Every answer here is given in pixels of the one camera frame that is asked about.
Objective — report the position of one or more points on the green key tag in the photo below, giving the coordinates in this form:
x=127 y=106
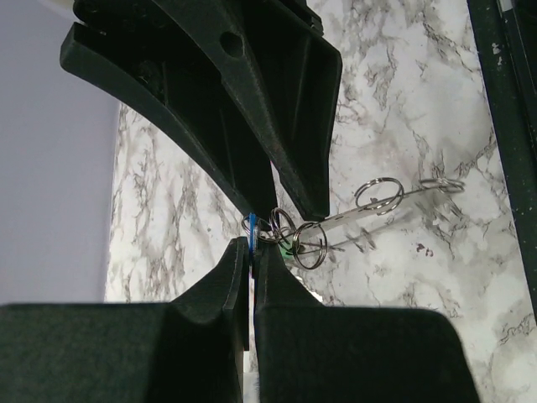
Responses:
x=286 y=250

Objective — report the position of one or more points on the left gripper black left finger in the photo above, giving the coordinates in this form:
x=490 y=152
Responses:
x=189 y=349

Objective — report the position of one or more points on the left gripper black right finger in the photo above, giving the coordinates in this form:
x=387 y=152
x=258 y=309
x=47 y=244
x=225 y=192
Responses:
x=308 y=352

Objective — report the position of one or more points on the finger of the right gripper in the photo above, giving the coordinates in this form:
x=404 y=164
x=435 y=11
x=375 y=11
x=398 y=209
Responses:
x=190 y=107
x=272 y=61

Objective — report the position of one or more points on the large metal key ring disc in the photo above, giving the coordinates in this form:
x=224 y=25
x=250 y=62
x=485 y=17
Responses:
x=309 y=245

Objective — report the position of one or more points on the blue key tag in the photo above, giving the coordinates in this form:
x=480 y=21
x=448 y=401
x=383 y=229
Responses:
x=251 y=227

